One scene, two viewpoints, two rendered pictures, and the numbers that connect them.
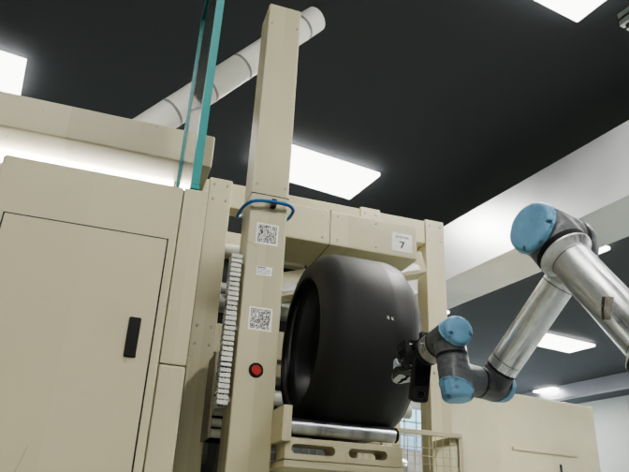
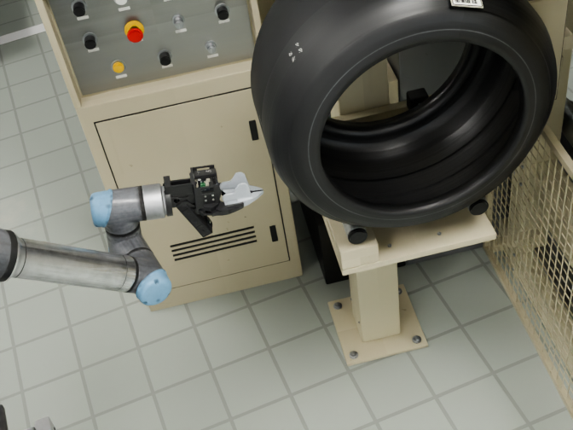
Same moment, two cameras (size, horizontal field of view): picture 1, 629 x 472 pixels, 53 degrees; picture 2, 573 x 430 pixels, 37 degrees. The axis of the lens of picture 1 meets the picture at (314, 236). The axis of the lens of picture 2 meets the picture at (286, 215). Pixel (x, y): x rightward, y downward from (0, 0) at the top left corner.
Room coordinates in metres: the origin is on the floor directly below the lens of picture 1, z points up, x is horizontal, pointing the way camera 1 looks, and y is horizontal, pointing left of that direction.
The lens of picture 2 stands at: (2.13, -1.58, 2.28)
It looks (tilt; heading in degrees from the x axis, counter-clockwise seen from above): 44 degrees down; 103
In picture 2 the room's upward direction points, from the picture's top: 10 degrees counter-clockwise
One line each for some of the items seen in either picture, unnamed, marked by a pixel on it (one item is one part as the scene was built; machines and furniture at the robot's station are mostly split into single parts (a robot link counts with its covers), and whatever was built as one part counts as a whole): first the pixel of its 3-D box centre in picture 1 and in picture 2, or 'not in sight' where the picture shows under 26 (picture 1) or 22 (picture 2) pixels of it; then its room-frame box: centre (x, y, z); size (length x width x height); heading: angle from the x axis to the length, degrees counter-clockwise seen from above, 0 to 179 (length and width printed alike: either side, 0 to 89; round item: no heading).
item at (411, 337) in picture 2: not in sight; (376, 322); (1.97, 0.18, 0.01); 0.27 x 0.27 x 0.02; 17
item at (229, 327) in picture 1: (229, 327); not in sight; (1.92, 0.25, 1.19); 0.05 x 0.04 x 0.48; 17
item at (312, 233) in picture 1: (336, 242); not in sight; (2.39, -0.09, 1.71); 0.61 x 0.25 x 0.15; 107
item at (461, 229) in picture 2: (323, 470); (396, 202); (2.07, -0.06, 0.80); 0.37 x 0.36 x 0.02; 17
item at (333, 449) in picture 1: (340, 453); (340, 205); (1.93, -0.10, 0.83); 0.36 x 0.09 x 0.06; 107
